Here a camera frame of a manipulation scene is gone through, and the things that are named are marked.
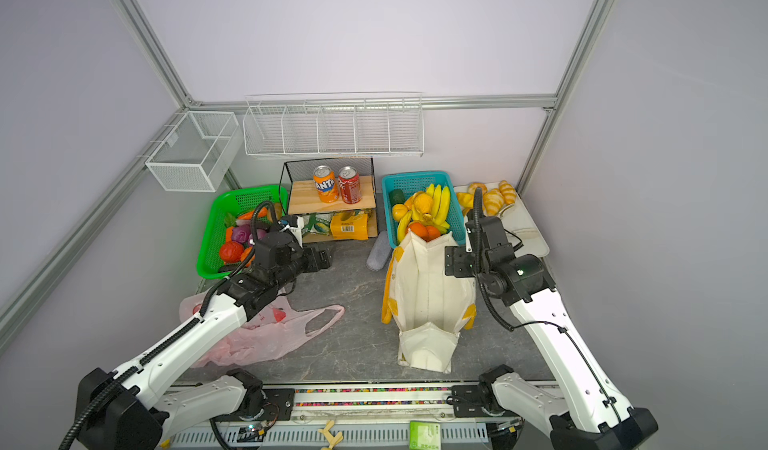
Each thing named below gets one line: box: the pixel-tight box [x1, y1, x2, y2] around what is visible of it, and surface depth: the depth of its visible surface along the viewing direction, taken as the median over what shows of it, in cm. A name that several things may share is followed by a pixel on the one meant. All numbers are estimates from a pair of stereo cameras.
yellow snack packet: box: [330, 213, 369, 241], surface depth 103 cm
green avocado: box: [389, 189, 405, 207], surface depth 115 cm
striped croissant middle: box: [483, 188, 504, 217], surface depth 117 cm
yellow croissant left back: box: [457, 192, 474, 209], surface depth 117 cm
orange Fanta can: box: [313, 165, 338, 203], surface depth 91 cm
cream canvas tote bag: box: [382, 232, 477, 374], surface depth 82 cm
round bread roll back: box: [467, 182, 488, 197], surface depth 122 cm
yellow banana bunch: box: [397, 184, 450, 242], surface depth 108 cm
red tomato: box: [220, 241, 244, 263], surface depth 98 cm
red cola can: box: [338, 166, 362, 205], surface depth 91 cm
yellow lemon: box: [392, 204, 408, 222], surface depth 110 cm
